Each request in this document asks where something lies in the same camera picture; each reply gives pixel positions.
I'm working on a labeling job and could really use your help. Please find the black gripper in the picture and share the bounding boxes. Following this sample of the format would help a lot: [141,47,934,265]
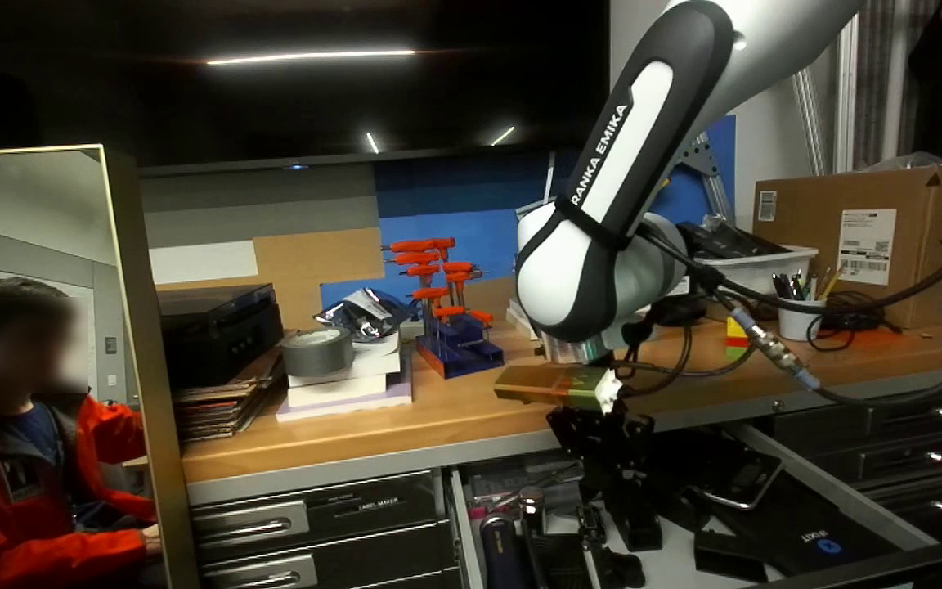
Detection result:
[546,404,653,502]

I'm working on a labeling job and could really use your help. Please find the tool drawer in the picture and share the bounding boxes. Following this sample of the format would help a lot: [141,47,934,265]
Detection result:
[449,425,942,589]

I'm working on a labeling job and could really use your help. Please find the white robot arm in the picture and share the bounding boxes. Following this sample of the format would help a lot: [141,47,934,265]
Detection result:
[513,0,863,344]

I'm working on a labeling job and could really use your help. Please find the left closed drawer stack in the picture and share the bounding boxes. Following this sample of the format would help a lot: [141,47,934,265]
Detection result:
[192,471,459,589]

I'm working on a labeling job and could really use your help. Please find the closed drawer stack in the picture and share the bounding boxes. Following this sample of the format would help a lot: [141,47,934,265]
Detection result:
[770,397,942,540]
[192,471,459,589]

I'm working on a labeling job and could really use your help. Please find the right closed drawer stack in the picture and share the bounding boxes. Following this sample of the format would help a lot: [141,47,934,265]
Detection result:
[770,397,942,540]

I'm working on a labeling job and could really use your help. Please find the yellow red toy block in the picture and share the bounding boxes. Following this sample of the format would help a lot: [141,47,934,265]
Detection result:
[724,317,750,349]

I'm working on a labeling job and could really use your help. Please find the blue rack orange hex keys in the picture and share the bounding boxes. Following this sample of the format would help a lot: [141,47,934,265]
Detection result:
[386,236,502,380]

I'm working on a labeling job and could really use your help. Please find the black iFixit tool kit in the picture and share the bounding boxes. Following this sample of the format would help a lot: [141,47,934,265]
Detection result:
[709,464,910,576]

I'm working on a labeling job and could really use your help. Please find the white pen cup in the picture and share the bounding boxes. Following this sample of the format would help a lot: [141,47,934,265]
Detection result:
[778,284,824,339]

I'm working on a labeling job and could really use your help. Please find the white plastic bin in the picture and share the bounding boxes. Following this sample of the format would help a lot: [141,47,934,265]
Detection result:
[680,224,814,296]

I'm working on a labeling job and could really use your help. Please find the white foam box stack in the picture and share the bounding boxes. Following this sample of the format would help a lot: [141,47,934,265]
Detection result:
[274,330,411,422]

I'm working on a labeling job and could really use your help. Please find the cardboard box with label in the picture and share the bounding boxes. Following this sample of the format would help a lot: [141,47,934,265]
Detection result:
[752,165,942,330]

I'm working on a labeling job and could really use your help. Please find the black equipment case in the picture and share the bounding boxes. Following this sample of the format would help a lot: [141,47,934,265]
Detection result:
[159,284,282,389]

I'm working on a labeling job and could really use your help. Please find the wooden framed glass panel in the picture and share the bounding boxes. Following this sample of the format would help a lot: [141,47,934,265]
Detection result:
[0,145,199,589]

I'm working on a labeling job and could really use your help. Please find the person in orange jacket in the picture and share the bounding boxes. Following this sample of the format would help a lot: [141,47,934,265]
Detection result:
[0,277,163,589]

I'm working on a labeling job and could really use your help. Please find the grey duct tape roll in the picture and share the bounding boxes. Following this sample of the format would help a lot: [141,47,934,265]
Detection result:
[282,326,353,378]

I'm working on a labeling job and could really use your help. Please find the large black wall monitor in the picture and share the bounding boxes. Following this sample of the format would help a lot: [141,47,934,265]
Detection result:
[0,0,607,168]

